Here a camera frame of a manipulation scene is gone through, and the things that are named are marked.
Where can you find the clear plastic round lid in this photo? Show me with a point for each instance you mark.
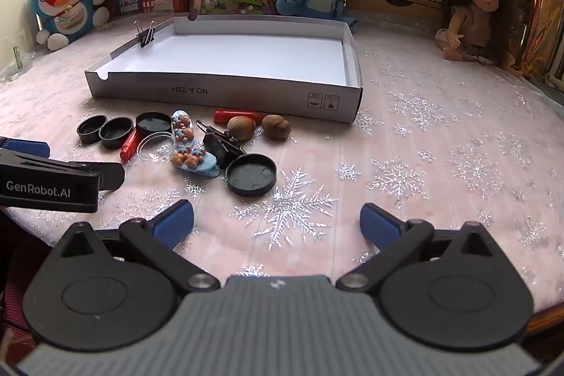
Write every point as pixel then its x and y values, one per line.
pixel 154 149

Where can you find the blue white cat plush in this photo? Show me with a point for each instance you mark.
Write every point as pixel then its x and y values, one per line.
pixel 59 1

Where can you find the brown walnut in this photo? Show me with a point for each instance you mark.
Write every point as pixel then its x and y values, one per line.
pixel 241 127

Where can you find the gold foil sheets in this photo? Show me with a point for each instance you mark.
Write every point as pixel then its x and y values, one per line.
pixel 546 28

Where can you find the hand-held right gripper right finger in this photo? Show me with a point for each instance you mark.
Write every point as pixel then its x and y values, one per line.
pixel 379 224

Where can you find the brown-haired baby doll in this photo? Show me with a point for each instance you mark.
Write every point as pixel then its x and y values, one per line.
pixel 480 10

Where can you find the pink snowflake tablecloth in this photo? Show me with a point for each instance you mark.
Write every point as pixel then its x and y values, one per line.
pixel 440 138

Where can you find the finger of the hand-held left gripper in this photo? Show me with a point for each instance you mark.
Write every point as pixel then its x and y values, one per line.
pixel 110 175
pixel 26 147

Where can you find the large black round cap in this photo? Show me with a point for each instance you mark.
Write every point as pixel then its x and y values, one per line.
pixel 250 174

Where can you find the wooden drawer box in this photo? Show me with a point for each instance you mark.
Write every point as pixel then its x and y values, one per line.
pixel 392 4

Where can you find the brown mushroom toy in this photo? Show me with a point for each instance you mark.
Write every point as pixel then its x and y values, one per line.
pixel 276 126

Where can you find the small black binder clip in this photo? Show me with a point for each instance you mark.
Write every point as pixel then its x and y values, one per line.
pixel 147 33

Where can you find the large black binder clip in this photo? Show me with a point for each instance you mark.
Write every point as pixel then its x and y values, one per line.
pixel 219 143

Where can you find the small black round cap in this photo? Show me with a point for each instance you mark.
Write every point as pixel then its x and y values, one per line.
pixel 116 132
pixel 91 128

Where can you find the white cardboard box tray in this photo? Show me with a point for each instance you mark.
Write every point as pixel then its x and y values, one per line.
pixel 242 59

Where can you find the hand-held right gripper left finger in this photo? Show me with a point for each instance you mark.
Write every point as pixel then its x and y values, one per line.
pixel 174 222

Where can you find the dark red plaid cloth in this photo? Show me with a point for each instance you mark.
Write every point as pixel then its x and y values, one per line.
pixel 15 270

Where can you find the red bullet-shaped cap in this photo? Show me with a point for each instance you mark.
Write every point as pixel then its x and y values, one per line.
pixel 129 145
pixel 233 116

